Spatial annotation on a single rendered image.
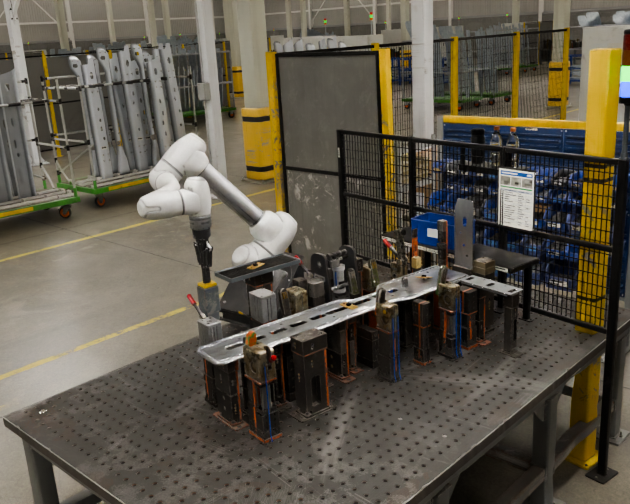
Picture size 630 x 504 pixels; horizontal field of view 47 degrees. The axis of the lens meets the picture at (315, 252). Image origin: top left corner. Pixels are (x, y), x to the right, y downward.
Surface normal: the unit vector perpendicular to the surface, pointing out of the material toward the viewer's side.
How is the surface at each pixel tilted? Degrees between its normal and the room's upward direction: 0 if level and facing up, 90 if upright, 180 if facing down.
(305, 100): 90
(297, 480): 0
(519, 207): 90
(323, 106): 90
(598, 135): 86
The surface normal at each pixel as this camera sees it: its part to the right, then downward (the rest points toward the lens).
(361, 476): -0.06, -0.95
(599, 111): -0.76, 0.29
